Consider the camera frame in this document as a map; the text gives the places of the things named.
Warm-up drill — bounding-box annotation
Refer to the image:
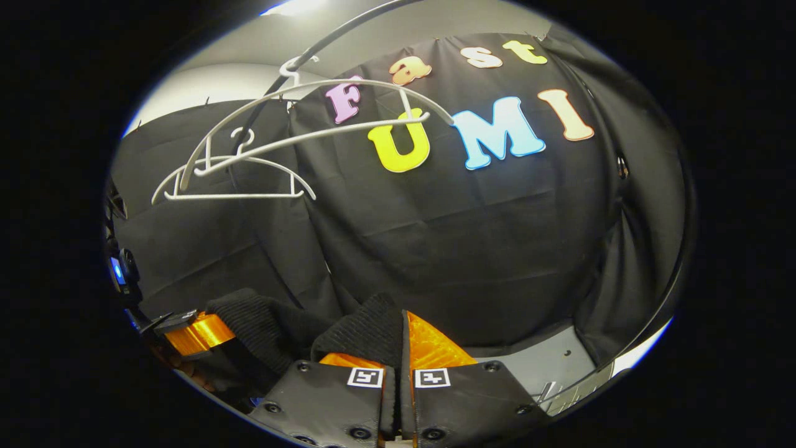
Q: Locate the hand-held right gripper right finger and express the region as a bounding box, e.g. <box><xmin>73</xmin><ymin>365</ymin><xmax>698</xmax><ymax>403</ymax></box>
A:
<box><xmin>401</xmin><ymin>309</ymin><xmax>550</xmax><ymax>448</ymax></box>

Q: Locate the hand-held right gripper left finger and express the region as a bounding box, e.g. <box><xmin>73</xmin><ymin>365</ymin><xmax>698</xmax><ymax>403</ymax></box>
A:
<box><xmin>249</xmin><ymin>352</ymin><xmax>388</xmax><ymax>448</ymax></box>

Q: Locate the black jacket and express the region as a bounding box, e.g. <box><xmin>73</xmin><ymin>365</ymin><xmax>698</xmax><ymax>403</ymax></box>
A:
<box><xmin>204</xmin><ymin>288</ymin><xmax>406</xmax><ymax>413</ymax></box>

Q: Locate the white plastic hanger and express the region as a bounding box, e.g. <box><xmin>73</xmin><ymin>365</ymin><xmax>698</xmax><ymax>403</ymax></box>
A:
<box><xmin>150</xmin><ymin>127</ymin><xmax>317</xmax><ymax>206</ymax></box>

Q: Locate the white hanger with notched ends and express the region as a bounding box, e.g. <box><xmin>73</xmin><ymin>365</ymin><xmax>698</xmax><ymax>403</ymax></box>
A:
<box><xmin>178</xmin><ymin>54</ymin><xmax>455</xmax><ymax>192</ymax></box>

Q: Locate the black backdrop cloth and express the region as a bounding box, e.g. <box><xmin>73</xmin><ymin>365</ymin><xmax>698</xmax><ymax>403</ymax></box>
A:
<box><xmin>111</xmin><ymin>28</ymin><xmax>688</xmax><ymax>375</ymax></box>

